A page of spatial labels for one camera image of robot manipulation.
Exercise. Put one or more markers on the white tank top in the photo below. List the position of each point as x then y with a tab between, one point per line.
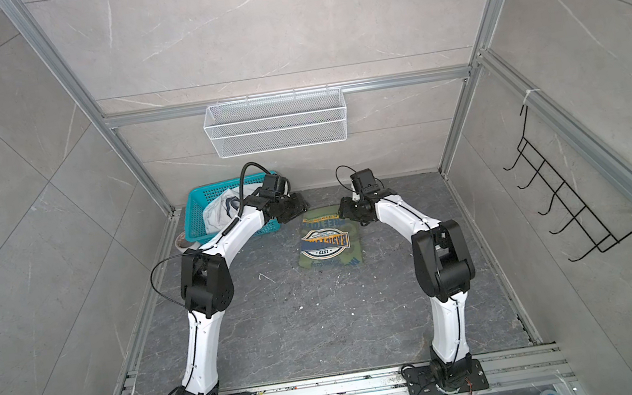
220	212

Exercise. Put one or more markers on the black wire hook rack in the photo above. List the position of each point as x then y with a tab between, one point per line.
563	195

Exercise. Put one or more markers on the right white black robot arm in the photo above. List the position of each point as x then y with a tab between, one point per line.
443	269

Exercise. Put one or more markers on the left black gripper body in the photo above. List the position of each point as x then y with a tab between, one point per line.
291	205

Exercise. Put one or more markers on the roll of tape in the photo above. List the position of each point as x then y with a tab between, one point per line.
181	243

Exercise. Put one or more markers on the green tank top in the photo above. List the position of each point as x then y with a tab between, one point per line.
328	240

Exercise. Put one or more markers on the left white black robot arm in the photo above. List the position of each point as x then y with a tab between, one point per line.
207	286

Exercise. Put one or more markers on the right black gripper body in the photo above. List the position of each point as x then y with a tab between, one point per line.
354	209

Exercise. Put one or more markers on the white wire mesh shelf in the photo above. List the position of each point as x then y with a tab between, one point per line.
277	123

